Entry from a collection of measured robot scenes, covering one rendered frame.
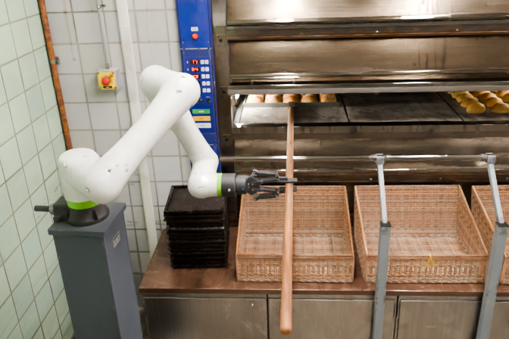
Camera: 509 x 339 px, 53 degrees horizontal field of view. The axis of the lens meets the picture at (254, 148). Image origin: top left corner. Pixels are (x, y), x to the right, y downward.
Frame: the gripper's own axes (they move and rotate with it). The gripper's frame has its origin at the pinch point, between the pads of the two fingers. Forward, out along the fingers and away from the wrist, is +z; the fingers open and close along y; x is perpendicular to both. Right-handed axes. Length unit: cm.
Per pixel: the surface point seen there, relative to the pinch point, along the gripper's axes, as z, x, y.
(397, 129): 55, -69, 3
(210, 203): -38, -38, 29
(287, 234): 0.1, 37.9, -1.1
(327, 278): 18, -19, 59
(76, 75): -108, -67, -28
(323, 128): 17, -68, 2
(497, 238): 87, -9, 30
